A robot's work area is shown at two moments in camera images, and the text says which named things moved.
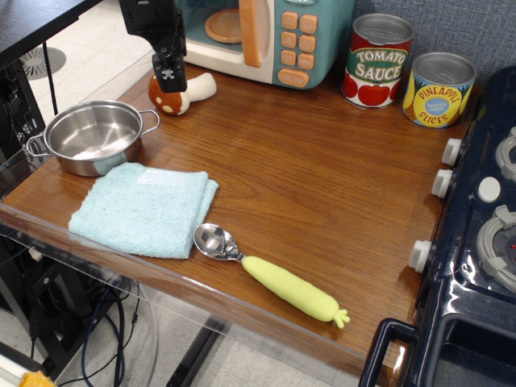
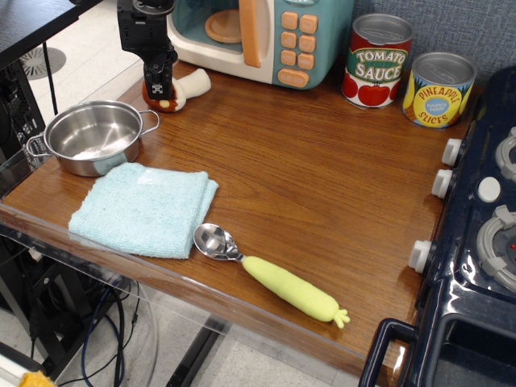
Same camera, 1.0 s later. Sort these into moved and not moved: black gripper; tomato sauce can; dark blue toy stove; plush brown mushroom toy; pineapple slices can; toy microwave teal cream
Moved: black gripper; plush brown mushroom toy
Not moved: pineapple slices can; tomato sauce can; dark blue toy stove; toy microwave teal cream
